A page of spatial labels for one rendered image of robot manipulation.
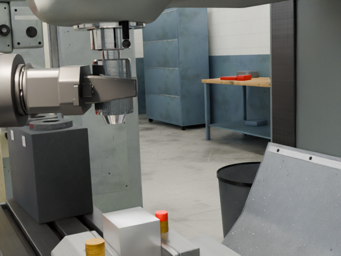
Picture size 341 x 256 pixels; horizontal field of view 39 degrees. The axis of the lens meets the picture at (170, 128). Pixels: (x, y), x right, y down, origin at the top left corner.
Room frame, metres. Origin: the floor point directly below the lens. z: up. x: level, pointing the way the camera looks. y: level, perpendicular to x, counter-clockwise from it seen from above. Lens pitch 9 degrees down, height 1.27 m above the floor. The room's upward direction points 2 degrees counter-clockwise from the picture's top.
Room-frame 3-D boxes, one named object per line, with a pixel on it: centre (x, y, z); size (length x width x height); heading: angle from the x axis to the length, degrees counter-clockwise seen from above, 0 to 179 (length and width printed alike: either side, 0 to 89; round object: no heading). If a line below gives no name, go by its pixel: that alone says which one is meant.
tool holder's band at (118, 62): (0.59, 0.07, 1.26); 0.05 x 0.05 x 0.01
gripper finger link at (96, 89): (0.56, 0.07, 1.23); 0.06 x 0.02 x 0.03; 93
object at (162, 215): (0.59, 0.02, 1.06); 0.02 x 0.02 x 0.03
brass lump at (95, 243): (0.52, 0.09, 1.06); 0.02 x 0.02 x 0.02
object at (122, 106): (0.59, 0.07, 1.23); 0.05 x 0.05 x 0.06
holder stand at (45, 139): (1.06, 0.28, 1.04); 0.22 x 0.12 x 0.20; 31
